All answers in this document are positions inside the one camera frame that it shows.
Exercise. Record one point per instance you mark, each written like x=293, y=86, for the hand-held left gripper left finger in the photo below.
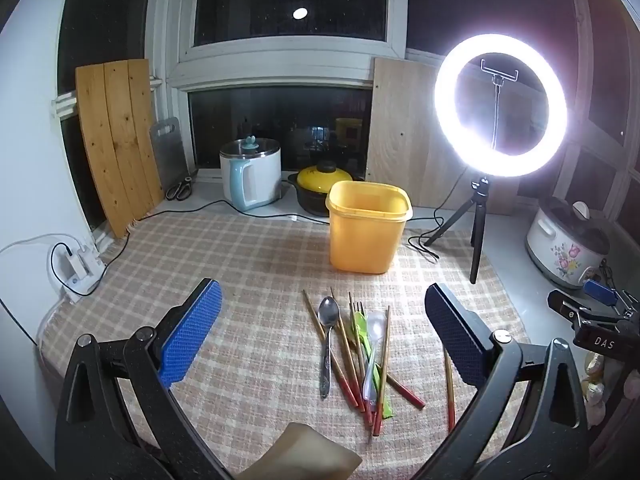
x=192, y=330

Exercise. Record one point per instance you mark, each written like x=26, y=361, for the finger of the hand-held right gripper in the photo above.
x=600, y=291
x=565, y=306

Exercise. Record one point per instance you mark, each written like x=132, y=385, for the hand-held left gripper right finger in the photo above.
x=457, y=330

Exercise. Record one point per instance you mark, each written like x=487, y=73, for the translucent plastic spoon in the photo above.
x=376, y=325

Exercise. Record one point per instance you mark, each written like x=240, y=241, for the bunch of wooden chopsticks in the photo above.
x=345, y=360

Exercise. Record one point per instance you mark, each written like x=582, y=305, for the yellow plastic container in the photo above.
x=367, y=240

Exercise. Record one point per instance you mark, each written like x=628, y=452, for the metal spoon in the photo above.
x=329, y=310

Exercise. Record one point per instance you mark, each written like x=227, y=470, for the floral white rice cooker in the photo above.
x=555, y=245

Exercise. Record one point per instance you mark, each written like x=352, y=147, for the checked tablecloth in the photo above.
x=250, y=260

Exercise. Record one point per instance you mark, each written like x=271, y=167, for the black tripod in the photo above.
x=479, y=240

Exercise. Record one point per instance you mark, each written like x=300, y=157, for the white power strip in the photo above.
x=75, y=267

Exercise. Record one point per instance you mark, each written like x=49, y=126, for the black scissors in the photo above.
x=180, y=189

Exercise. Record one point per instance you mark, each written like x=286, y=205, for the white and blue electric pot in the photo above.
x=260, y=175

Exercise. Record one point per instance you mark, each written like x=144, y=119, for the tan curved sheet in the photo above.
x=310, y=455

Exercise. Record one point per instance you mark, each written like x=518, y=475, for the grey cutting board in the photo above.
x=167, y=160

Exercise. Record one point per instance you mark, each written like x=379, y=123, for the black clay pot yellow lid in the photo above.
x=320, y=177

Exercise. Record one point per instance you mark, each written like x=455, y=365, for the pale plywood board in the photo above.
x=400, y=135

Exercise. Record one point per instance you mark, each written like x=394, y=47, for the orange wooden plank board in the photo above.
x=115, y=135

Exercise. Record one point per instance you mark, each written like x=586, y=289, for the phone holder on gooseneck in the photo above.
x=498, y=77

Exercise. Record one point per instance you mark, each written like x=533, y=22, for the white window frame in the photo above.
x=290, y=55

